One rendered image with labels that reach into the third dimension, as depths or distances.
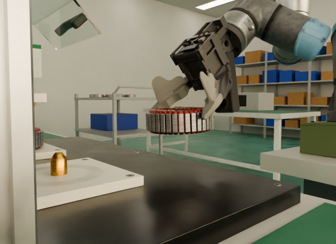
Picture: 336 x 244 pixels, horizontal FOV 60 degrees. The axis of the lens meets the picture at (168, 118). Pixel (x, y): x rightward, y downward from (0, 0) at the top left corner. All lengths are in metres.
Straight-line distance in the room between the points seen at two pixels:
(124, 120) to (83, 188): 2.98
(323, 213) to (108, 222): 0.23
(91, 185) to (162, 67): 7.13
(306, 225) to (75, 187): 0.24
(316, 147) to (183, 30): 7.44
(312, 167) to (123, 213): 0.47
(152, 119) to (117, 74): 6.20
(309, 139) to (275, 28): 0.28
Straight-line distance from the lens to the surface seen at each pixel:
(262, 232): 0.31
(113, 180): 0.34
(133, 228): 0.25
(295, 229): 0.32
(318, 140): 0.74
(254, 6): 0.62
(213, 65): 0.51
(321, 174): 0.67
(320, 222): 0.35
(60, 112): 6.06
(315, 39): 0.62
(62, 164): 0.38
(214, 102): 0.44
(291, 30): 0.62
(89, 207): 0.30
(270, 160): 0.72
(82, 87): 6.24
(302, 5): 0.77
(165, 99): 0.53
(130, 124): 3.34
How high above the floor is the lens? 0.87
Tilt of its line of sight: 3 degrees down
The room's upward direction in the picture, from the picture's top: straight up
